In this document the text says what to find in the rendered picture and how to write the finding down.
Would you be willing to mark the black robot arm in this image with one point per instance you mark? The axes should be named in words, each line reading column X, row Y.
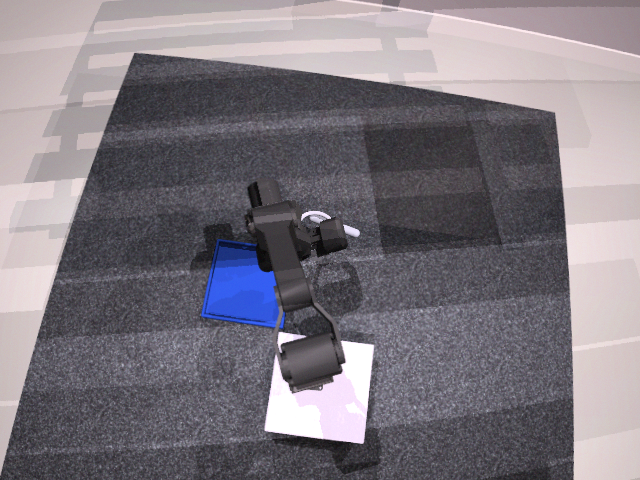
column 310, row 362

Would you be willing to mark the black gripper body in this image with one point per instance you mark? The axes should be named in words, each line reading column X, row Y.
column 330, row 234

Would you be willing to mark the blue shallow tray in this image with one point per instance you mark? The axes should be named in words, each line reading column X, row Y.
column 237, row 290

